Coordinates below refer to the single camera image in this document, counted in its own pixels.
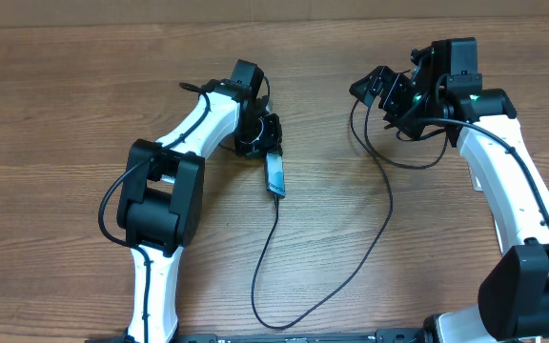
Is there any smartphone with blue screen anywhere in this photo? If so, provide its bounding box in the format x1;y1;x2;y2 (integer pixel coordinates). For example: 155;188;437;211
265;152;286;198

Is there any black charging cable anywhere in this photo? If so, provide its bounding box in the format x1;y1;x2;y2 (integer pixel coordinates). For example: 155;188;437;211
250;97;450;331

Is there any white power strip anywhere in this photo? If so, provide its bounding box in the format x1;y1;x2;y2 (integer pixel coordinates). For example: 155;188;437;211
469;168;482;192

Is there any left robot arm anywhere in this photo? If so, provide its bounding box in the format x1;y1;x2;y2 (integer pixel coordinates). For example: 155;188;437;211
114;60;285;342

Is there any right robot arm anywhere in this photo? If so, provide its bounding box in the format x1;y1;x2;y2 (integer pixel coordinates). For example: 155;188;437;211
350;37;549;342

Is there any white power strip cord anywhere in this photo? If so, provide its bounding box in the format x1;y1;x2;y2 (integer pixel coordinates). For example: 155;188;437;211
492;216;504;252

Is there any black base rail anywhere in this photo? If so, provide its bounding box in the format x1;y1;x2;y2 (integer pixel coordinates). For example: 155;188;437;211
86;327;509;343

